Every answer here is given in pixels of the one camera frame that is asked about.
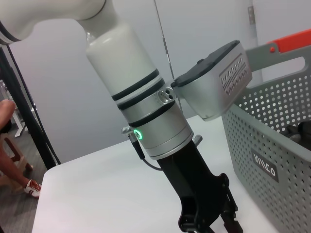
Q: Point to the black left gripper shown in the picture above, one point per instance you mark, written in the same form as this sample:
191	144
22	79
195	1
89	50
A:
189	184

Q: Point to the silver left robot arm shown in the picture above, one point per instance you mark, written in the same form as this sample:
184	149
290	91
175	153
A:
116	60

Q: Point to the grey-green perforated storage bin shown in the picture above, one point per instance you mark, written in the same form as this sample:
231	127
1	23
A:
267	157

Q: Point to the silver vented left wrist box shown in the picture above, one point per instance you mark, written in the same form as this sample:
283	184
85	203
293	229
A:
209	85

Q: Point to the light wooden stool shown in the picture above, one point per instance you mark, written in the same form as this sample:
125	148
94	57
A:
17	155

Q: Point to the black tripod stand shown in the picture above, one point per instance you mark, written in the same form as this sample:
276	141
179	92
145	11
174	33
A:
31	121

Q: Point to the silver door hinge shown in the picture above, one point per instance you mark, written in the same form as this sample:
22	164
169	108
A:
251	14

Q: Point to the seated person beige shirt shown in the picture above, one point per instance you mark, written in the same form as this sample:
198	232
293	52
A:
9	157

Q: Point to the white desk frame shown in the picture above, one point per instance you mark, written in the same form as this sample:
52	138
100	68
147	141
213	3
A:
20	123

